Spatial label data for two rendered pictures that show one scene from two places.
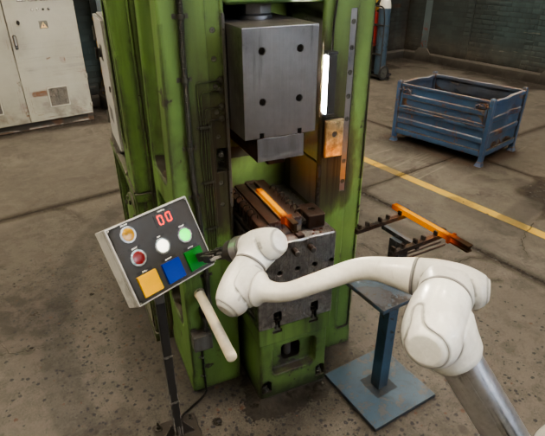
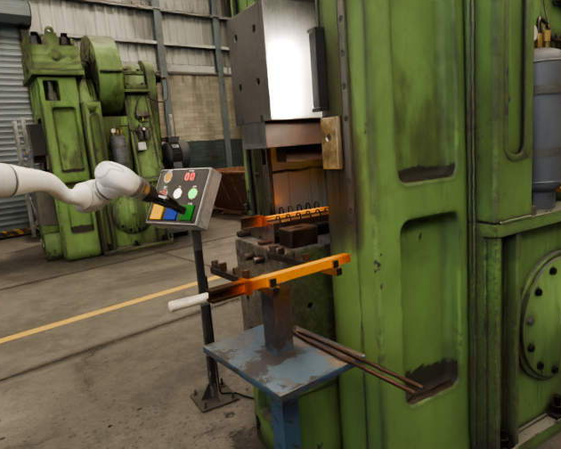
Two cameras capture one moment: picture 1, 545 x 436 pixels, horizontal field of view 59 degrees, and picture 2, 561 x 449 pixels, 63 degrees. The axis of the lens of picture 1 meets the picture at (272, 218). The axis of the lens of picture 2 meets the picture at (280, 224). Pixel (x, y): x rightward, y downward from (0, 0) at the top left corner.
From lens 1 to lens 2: 257 cm
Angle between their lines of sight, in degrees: 81
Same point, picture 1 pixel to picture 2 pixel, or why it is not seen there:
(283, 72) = (247, 55)
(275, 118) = (247, 104)
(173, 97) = not seen: hidden behind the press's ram
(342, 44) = (330, 18)
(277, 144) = (250, 132)
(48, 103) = not seen: outside the picture
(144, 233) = (175, 180)
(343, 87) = (337, 74)
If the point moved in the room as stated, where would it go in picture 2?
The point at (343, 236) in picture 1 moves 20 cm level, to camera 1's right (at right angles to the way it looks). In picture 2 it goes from (363, 305) to (383, 327)
